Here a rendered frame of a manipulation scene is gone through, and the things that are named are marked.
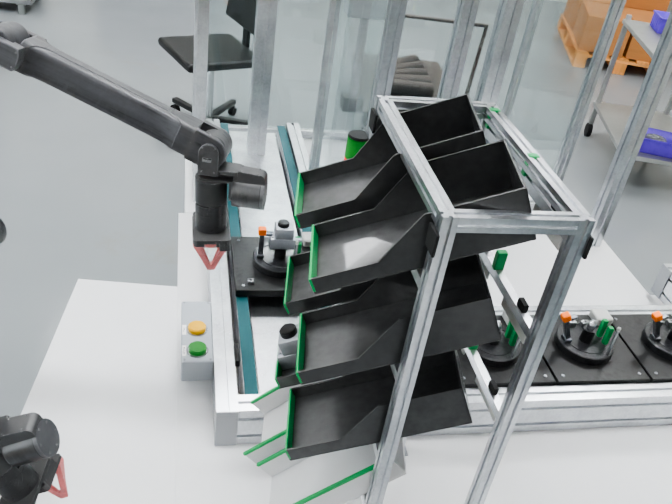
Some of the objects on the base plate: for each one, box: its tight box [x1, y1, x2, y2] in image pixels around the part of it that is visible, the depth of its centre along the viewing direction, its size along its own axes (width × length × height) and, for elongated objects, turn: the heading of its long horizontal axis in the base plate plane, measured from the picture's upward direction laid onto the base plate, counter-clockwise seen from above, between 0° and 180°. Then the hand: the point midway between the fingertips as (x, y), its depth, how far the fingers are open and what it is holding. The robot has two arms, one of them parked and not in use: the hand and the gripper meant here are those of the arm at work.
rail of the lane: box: [206, 248, 240, 446], centre depth 183 cm, size 6×89×11 cm, turn 179°
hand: (210, 265), depth 138 cm, fingers closed
